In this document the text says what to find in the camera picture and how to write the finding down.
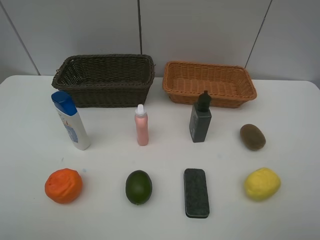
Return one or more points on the pink bottle white cap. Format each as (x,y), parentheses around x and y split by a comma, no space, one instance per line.
(141,123)

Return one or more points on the dark grey pump bottle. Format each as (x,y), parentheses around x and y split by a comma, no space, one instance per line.
(200,118)

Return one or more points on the green avocado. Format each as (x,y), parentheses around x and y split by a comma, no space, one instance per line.
(138,187)

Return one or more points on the grey felt board eraser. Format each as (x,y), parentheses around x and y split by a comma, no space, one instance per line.
(196,200)

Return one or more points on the brown kiwi fruit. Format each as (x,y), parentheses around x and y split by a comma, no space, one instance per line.
(252,137)

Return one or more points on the white bottle blue cap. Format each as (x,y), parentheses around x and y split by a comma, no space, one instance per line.
(71,119)

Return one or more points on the orange fruit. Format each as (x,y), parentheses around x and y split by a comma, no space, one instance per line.
(64,186)

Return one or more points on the yellow lemon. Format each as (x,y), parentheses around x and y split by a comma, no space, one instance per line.
(261,184)

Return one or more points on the dark brown wicker basket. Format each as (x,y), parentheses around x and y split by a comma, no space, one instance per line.
(106,80)

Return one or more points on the orange wicker basket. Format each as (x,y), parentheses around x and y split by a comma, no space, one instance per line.
(229,86)

